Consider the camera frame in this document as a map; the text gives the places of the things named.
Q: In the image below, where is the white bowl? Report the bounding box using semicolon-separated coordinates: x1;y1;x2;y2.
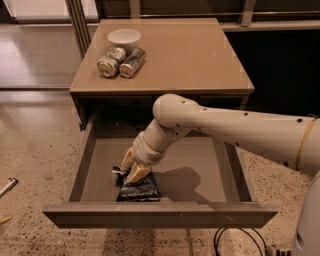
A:
107;29;141;50

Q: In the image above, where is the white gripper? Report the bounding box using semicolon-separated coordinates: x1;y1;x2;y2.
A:
120;132;165;183

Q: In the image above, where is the blue silver soda can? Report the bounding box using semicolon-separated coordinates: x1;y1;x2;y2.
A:
119;48;146;78

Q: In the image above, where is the green soda can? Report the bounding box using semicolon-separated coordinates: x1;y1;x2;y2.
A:
97;47;126;78

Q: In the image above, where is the metal bracket at left edge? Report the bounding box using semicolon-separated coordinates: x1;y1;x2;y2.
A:
0;177;19;198

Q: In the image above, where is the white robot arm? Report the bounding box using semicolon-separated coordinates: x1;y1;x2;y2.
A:
120;94;320;256

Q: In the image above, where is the blue Kettle chip bag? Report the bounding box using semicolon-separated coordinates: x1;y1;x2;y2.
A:
112;166;161;202

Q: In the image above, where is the black cable on floor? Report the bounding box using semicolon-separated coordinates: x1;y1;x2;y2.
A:
213;227;268;256

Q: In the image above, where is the open grey top drawer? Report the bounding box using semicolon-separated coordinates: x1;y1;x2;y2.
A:
43;113;277;229

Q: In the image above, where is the power strip on floor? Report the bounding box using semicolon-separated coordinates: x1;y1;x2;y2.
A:
267;245;292;256

